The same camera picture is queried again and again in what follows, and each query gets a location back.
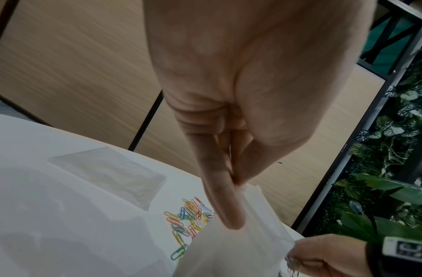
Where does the person's left hand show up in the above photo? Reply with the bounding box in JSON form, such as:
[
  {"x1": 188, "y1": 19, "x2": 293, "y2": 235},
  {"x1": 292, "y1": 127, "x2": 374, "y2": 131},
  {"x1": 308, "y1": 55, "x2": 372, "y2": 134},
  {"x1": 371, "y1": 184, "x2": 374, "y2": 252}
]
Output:
[{"x1": 142, "y1": 0, "x2": 378, "y2": 230}]

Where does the person's right hand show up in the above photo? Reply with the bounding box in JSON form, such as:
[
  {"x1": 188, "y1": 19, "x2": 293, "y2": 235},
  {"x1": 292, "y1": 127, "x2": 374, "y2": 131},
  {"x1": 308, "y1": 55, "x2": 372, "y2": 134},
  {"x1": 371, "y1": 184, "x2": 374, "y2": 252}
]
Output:
[{"x1": 286, "y1": 233, "x2": 369, "y2": 277}]

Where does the clear plastic bag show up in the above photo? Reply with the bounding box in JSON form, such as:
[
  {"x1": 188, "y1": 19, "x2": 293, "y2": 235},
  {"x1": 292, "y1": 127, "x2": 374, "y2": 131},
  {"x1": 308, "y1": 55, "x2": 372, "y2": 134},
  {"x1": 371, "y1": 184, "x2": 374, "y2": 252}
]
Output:
[
  {"x1": 173, "y1": 183, "x2": 297, "y2": 277},
  {"x1": 47, "y1": 146, "x2": 167, "y2": 212}
]

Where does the pile of coloured paper clips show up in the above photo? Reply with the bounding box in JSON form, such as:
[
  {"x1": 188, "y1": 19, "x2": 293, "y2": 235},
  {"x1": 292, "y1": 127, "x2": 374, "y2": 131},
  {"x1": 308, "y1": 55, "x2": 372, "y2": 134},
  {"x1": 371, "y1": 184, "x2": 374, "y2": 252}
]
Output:
[{"x1": 164, "y1": 197, "x2": 217, "y2": 261}]

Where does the right marker wristband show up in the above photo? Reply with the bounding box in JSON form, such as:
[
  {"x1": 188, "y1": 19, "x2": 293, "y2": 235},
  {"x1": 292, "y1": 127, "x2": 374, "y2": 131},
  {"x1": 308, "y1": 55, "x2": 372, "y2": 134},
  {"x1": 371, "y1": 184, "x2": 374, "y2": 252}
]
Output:
[{"x1": 366, "y1": 235, "x2": 422, "y2": 277}]

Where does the green leafy plant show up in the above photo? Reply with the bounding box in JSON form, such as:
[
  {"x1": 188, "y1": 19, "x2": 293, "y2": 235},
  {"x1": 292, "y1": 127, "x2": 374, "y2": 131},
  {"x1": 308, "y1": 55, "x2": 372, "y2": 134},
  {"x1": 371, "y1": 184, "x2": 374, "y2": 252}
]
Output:
[{"x1": 313, "y1": 40, "x2": 422, "y2": 244}]

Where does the black metal shelf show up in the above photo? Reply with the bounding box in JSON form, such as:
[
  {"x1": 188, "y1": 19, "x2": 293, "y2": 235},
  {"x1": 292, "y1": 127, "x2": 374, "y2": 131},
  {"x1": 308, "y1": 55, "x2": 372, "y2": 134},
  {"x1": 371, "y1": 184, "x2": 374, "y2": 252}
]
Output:
[{"x1": 356, "y1": 0, "x2": 422, "y2": 76}]

